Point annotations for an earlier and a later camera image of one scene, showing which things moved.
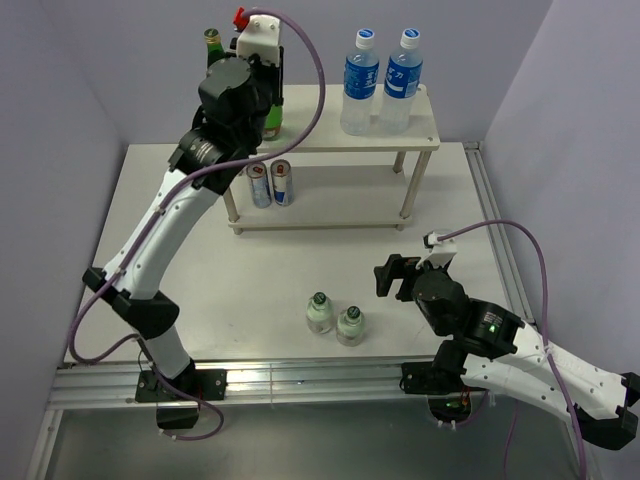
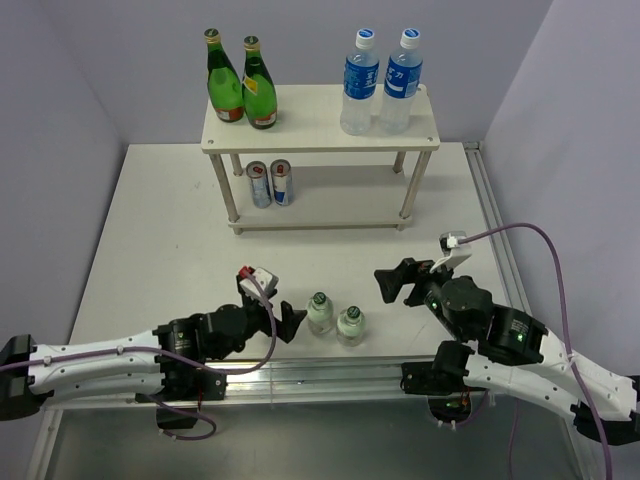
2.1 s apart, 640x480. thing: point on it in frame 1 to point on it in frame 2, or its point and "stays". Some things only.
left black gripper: x=271 y=72 to x=288 y=320
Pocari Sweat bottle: x=401 y=84 stays
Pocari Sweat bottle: x=361 y=69 stays
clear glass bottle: x=319 y=313 stays
